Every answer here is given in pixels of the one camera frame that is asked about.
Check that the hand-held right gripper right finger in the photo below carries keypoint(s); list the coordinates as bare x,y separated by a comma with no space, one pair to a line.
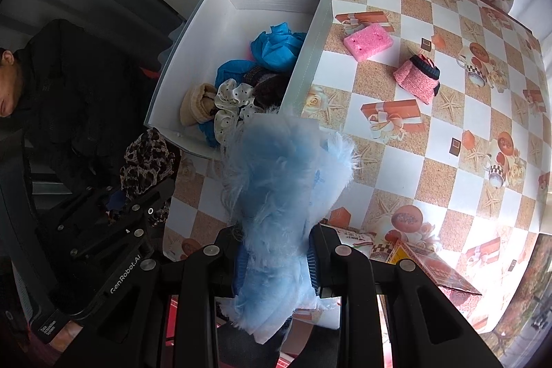
312,260

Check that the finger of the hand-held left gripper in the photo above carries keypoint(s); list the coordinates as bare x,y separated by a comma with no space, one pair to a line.
77,213
151,200

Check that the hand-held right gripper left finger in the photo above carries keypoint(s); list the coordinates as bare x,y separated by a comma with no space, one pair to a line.
202,277

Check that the leopard print scrunchie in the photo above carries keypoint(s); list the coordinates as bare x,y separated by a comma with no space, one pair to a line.
144,161

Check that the light blue fluffy cloth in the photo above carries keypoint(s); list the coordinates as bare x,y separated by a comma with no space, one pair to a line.
276,200

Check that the blue textured cloth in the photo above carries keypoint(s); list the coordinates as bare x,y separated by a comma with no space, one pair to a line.
210,133

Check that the beige knitted sock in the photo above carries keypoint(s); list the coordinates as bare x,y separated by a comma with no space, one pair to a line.
196,105

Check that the white polka dot scrunchie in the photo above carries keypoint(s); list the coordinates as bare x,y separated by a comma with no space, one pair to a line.
233,100

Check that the grey cardboard storage box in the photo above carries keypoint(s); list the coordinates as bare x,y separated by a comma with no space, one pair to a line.
258,1

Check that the printed snack packet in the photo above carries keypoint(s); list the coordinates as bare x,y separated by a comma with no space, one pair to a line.
353,243

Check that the person's body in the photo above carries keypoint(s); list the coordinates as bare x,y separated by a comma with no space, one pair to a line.
77,100

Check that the red and yellow carton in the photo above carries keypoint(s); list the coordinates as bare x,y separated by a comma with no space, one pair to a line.
435,273

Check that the checkered printed tablecloth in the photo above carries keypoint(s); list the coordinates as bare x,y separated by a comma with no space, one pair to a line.
431,187

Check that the bright blue crumpled cloth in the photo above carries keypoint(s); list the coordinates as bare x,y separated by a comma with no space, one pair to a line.
230,71
276,47

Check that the dark brown knitted cloth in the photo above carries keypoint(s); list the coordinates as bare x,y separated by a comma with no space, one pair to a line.
269,87

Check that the pink knitted sock pair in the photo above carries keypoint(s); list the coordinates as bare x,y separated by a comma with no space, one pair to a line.
416,79

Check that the large pink foam sponge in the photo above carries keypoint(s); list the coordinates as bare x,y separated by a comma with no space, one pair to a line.
366,42

